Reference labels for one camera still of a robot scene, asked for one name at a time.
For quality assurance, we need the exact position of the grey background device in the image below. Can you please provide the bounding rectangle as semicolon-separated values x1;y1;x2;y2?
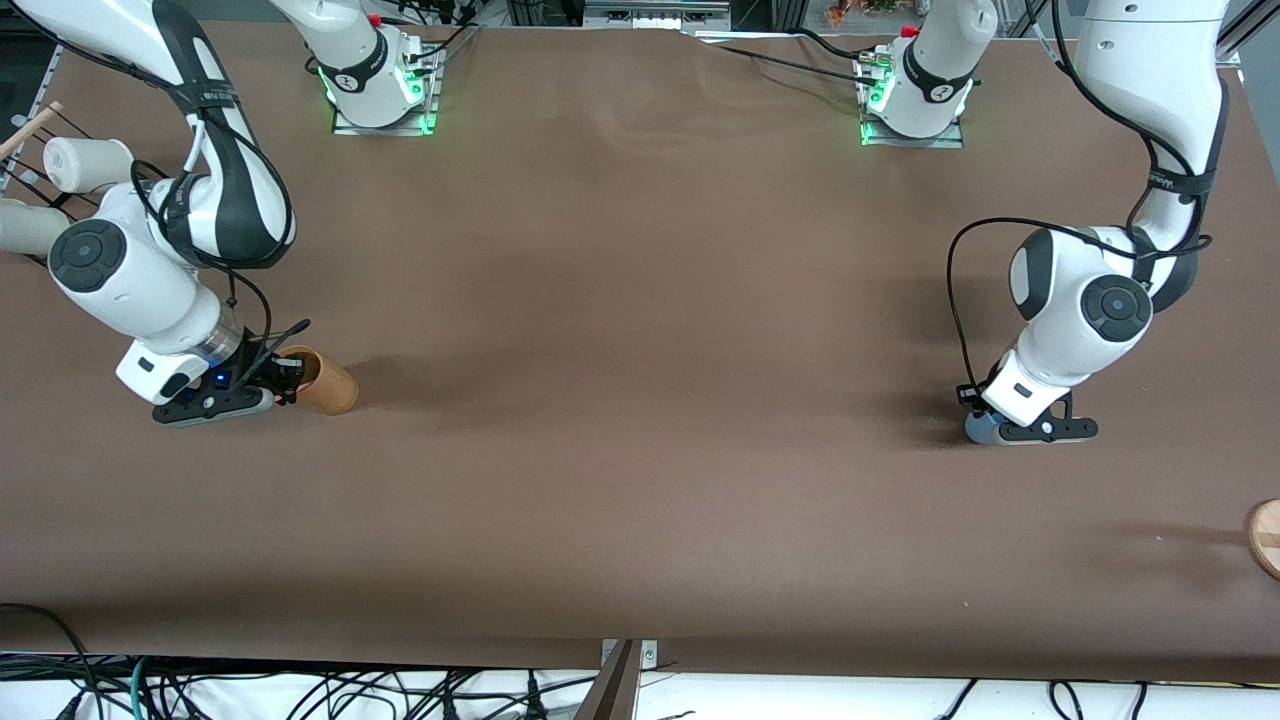
582;0;733;33

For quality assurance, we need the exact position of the aluminium frame rail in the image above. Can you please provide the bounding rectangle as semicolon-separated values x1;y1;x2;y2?
1212;0;1280;63

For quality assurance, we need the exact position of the wooden stick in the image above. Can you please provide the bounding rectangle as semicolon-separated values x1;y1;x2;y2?
0;100;64;161

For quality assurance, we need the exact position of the round wooden disc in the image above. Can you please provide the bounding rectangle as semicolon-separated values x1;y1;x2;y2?
1245;498;1280;582

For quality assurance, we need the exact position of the thick black floor cable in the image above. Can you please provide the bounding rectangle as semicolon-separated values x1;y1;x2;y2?
0;603;101;720

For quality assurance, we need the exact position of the black wire cup rack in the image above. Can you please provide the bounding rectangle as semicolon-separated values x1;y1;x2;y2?
0;108;166;271

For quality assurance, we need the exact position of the dark metal beam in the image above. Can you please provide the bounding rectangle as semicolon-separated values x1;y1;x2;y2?
572;640;643;720

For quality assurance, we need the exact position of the black cable on table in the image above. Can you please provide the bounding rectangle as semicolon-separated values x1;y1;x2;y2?
690;28;881;93

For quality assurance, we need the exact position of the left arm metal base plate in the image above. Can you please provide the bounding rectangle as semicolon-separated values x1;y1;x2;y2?
858;52;967;150

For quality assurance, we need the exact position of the brown cup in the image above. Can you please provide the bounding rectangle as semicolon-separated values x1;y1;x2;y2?
278;345;359;416

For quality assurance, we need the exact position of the green floor cable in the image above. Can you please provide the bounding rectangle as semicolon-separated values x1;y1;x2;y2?
125;655;163;720

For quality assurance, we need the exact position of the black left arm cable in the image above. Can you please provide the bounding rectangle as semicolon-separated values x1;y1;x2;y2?
947;0;1216;406

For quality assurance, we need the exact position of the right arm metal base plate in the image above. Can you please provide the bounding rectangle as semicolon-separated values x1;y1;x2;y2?
330;42;443;137

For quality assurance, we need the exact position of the white cup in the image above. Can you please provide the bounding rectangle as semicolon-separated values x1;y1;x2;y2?
0;198;72;257
45;136;135;195

